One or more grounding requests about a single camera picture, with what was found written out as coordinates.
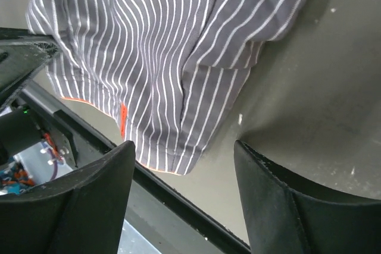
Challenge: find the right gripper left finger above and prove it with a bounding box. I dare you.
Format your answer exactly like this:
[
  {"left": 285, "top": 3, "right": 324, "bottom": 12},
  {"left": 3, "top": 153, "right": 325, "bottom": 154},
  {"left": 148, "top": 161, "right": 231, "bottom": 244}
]
[{"left": 1, "top": 141, "right": 135, "bottom": 253}]

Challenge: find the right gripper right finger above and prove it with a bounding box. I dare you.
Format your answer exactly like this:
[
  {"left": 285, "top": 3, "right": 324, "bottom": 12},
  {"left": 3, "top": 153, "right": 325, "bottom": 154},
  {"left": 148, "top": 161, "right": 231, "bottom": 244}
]
[{"left": 234, "top": 140, "right": 380, "bottom": 253}]

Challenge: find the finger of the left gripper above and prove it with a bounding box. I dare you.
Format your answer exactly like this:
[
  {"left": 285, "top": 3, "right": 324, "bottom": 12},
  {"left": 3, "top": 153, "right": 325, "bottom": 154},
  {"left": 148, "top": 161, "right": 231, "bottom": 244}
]
[{"left": 1, "top": 27, "right": 59, "bottom": 105}]

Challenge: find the grey striped underwear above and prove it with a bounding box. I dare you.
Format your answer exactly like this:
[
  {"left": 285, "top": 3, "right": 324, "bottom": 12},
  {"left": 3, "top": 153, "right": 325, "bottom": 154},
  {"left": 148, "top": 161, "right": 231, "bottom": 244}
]
[{"left": 26, "top": 0, "right": 306, "bottom": 175}]

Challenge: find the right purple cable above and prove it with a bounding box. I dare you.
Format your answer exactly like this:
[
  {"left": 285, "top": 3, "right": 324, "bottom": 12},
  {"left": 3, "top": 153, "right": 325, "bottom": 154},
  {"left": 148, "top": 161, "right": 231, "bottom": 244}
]
[{"left": 38, "top": 133, "right": 68, "bottom": 180}]

